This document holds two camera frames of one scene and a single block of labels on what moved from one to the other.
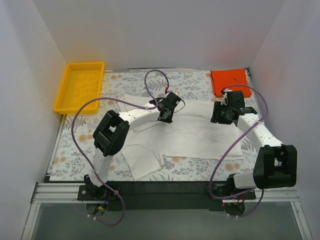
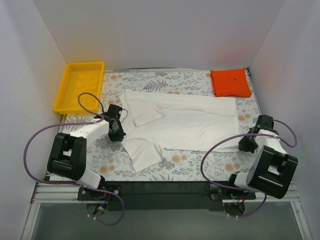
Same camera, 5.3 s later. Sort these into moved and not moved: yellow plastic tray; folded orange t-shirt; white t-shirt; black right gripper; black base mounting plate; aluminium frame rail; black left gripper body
Moved: black left gripper body; white t-shirt; black right gripper
Not moved: folded orange t-shirt; aluminium frame rail; yellow plastic tray; black base mounting plate
